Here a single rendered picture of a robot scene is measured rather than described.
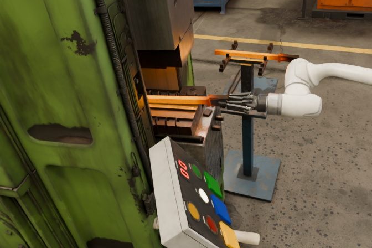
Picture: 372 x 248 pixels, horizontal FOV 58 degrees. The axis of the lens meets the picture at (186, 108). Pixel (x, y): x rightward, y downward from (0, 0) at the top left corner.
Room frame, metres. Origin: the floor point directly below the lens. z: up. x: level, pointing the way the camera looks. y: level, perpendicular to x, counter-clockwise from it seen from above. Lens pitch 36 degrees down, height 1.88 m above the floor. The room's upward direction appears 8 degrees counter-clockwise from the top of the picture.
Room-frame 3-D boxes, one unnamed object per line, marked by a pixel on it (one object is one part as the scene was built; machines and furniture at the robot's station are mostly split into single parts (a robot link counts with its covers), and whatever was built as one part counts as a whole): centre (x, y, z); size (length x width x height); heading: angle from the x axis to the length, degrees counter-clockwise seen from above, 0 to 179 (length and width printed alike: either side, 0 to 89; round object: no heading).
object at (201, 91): (1.37, -0.04, 0.95); 0.12 x 0.08 x 0.06; 70
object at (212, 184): (0.74, -0.05, 1.01); 0.07 x 0.05 x 0.07; 5
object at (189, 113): (1.25, 0.16, 0.96); 0.42 x 0.20 x 0.09; 70
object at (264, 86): (1.65, -0.38, 0.71); 0.40 x 0.30 x 0.02; 153
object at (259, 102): (1.12, -0.29, 1.03); 0.09 x 0.08 x 0.07; 70
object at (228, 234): (0.54, -0.07, 1.01); 0.07 x 0.05 x 0.07; 5
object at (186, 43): (1.25, 0.16, 1.32); 0.42 x 0.20 x 0.10; 70
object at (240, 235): (0.83, -0.01, 0.62); 0.44 x 0.05 x 0.05; 70
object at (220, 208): (0.64, -0.06, 1.01); 0.07 x 0.05 x 0.07; 5
